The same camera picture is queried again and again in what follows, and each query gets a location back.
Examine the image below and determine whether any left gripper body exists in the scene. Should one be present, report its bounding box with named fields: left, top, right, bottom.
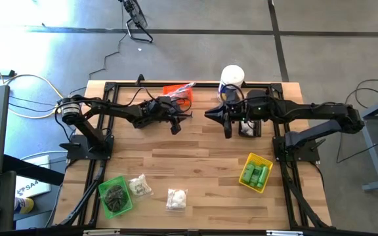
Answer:
left=142, top=96, right=182, bottom=135

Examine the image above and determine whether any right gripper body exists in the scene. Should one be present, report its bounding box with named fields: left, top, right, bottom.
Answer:
left=222, top=89, right=275, bottom=139

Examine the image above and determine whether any bagged white printed soap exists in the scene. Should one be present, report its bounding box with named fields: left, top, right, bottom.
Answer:
left=128, top=174, right=153, bottom=198

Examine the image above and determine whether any orange plastic basket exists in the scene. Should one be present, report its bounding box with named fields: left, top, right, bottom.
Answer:
left=162, top=83, right=194, bottom=108

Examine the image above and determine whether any white yellow wipes canister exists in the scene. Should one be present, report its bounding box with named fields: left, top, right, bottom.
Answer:
left=219, top=64, right=245, bottom=102

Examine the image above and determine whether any yellow plastic basket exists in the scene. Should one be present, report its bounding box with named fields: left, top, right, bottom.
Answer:
left=238, top=152, right=274, bottom=194

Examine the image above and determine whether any green plastic basket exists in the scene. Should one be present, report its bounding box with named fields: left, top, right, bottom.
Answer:
left=98, top=175, right=134, bottom=220

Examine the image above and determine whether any black floor fan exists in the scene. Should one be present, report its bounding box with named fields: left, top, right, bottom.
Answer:
left=118, top=0, right=154, bottom=44

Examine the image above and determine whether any grey metal table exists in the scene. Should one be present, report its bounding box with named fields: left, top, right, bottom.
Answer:
left=341, top=91, right=378, bottom=193

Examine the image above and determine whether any black desk beam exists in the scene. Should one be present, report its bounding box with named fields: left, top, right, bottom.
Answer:
left=2, top=153, right=66, bottom=186

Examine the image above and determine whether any white printed box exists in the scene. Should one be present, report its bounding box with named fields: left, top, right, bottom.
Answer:
left=14, top=155, right=52, bottom=199

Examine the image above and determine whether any person's shoe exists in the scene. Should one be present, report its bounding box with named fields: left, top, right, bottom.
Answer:
left=14, top=196, right=35, bottom=215

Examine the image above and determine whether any black aluminium table frame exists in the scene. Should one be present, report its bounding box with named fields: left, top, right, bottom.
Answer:
left=53, top=81, right=333, bottom=230

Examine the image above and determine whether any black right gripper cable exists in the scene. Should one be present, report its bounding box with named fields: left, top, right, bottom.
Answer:
left=220, top=83, right=246, bottom=106

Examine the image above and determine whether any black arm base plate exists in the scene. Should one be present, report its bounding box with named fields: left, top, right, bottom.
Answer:
left=272, top=136, right=322, bottom=163
left=59, top=134, right=115, bottom=161

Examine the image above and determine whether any black fan cable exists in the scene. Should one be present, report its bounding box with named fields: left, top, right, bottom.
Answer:
left=66, top=1, right=127, bottom=99

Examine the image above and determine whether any black floor cable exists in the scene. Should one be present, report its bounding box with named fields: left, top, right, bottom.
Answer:
left=9, top=95, right=56, bottom=106
left=341, top=87, right=378, bottom=127
left=354, top=77, right=378, bottom=109

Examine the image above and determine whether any silver frame bracket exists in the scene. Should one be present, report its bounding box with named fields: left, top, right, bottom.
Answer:
left=83, top=229, right=121, bottom=236
left=266, top=230, right=305, bottom=236

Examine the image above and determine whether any cream floor cable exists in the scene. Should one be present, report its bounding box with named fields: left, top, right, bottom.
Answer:
left=3, top=73, right=64, bottom=119

